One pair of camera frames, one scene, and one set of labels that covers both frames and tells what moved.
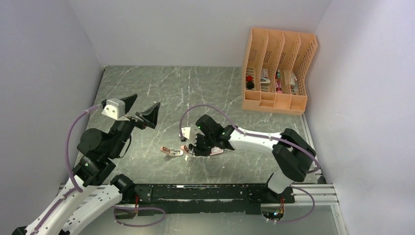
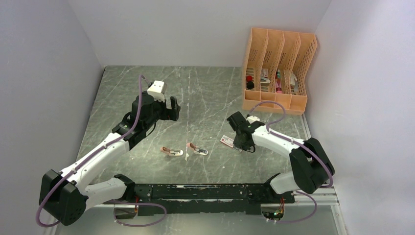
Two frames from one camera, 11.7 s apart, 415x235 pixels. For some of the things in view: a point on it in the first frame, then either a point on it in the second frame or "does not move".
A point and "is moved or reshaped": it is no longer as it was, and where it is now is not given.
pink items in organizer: x=278 y=85 does not move
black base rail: x=204 y=199 does not move
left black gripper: x=149 y=116 -> x=169 y=114
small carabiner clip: x=184 y=148 is moved or reshaped
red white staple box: x=216 y=151 is moved or reshaped
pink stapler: x=172 y=152 does not move
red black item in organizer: x=250 y=83 does not move
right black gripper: x=195 y=148 -> x=243 y=146
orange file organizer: x=274 y=77 does not move
